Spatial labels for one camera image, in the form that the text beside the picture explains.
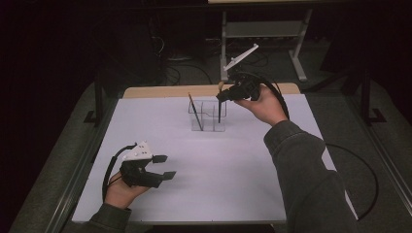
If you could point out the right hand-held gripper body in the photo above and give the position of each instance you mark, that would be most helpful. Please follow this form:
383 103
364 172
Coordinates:
246 89

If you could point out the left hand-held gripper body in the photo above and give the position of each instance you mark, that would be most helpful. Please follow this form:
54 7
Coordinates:
139 176

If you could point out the black round-tipped makeup brush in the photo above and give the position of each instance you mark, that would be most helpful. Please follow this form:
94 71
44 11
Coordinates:
220 111

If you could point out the clear plastic organizer box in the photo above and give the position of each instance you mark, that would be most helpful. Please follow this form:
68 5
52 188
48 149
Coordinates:
209 121

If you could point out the slim black orange-tipped brush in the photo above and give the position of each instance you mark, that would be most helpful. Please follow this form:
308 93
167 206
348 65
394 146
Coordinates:
195 111

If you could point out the person's left hand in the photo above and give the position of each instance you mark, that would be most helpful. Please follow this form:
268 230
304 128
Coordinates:
120 194

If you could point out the person's right hand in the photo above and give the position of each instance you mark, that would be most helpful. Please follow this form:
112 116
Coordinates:
265 108

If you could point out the white table board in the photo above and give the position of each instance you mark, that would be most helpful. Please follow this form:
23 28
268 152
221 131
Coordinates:
220 181

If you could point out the wooden table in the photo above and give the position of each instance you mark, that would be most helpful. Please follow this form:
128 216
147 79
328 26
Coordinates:
155 91

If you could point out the black metal stand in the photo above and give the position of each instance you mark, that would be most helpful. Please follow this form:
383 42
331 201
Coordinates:
366 103
98 100

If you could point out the white metal desk frame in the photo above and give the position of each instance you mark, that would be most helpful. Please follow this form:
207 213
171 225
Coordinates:
262 29

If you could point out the grey metal rail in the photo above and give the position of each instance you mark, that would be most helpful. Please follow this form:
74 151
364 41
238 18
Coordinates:
74 181
385 161

